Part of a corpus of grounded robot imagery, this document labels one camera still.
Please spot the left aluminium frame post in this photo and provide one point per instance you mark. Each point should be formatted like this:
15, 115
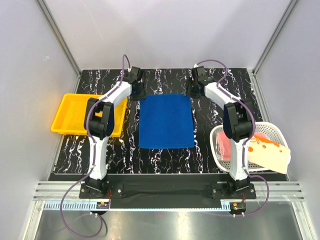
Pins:
58, 35

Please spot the aluminium frame post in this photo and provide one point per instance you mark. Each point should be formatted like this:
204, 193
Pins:
276, 33
58, 35

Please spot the yellow plastic bin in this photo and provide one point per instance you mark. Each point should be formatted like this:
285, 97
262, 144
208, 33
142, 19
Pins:
70, 116

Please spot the right controller board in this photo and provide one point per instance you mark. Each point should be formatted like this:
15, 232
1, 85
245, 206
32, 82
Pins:
238, 206

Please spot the controller board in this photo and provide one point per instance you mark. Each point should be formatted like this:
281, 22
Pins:
238, 206
103, 205

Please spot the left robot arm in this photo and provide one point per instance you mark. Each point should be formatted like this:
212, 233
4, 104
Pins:
100, 122

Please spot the pink white towel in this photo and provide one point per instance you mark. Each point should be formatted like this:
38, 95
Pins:
224, 145

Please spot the left controller board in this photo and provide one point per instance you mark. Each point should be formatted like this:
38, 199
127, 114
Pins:
103, 205

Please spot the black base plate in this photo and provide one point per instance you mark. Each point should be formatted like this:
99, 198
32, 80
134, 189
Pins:
167, 191

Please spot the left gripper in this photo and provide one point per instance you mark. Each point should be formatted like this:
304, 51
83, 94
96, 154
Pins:
142, 95

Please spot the orange patterned towel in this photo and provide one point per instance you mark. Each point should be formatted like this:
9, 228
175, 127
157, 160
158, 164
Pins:
269, 154

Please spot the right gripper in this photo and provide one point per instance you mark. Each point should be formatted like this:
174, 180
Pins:
190, 82

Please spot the blue towel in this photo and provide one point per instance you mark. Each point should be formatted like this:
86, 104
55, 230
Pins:
166, 122

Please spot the white plastic basket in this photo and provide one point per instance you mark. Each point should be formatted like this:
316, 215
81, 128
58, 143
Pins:
273, 133

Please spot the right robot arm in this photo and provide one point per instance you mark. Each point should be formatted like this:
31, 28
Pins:
238, 125

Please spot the right aluminium frame post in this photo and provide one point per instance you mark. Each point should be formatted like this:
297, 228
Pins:
276, 33

